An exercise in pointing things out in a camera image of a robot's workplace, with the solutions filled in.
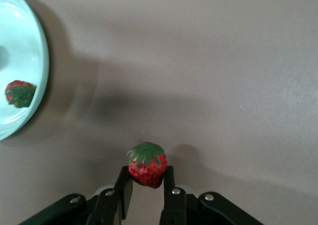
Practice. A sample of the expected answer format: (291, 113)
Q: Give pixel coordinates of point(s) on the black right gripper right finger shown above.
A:
(174, 205)

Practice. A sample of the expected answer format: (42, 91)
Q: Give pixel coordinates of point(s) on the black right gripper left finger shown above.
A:
(109, 205)

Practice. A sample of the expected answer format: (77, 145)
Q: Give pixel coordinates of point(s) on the red strawberry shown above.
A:
(146, 170)
(20, 93)

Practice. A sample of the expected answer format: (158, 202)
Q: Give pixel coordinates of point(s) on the pale green round plate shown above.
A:
(22, 48)

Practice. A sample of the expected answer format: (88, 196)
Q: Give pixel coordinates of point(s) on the brown table cloth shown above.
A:
(198, 61)

